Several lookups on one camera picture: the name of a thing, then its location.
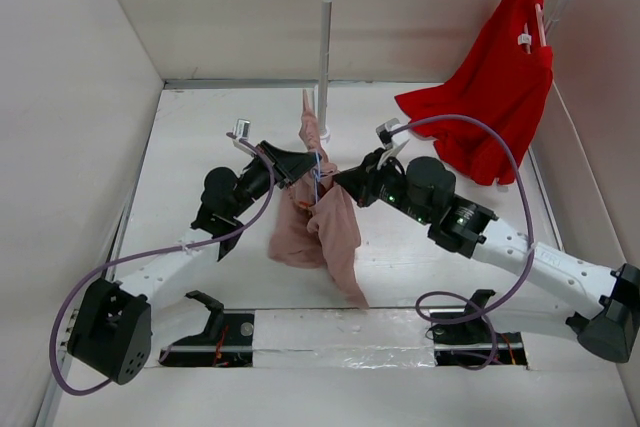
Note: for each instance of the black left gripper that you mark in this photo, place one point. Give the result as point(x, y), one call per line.
point(285, 165)

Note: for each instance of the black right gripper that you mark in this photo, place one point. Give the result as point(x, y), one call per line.
point(360, 182)

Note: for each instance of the lavender wire hanger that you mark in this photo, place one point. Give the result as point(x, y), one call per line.
point(322, 175)

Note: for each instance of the pink printed t shirt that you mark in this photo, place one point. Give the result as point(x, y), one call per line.
point(323, 235)

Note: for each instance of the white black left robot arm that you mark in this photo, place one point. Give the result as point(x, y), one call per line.
point(122, 324)

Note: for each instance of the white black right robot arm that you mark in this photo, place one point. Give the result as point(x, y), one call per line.
point(603, 303)

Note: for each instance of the red t shirt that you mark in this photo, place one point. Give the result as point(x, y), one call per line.
point(494, 100)

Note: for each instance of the pink plastic hanger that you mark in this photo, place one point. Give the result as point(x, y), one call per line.
point(539, 27)

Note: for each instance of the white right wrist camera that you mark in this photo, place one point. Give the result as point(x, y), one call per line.
point(392, 143)

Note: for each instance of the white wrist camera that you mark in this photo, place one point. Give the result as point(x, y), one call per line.
point(239, 135)
point(392, 143)

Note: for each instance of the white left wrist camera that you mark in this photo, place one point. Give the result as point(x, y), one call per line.
point(239, 135)

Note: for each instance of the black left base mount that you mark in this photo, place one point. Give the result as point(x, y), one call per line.
point(222, 338)

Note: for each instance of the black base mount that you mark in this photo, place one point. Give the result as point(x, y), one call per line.
point(222, 338)
point(468, 345)

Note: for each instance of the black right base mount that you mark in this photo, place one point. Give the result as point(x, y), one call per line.
point(468, 345)

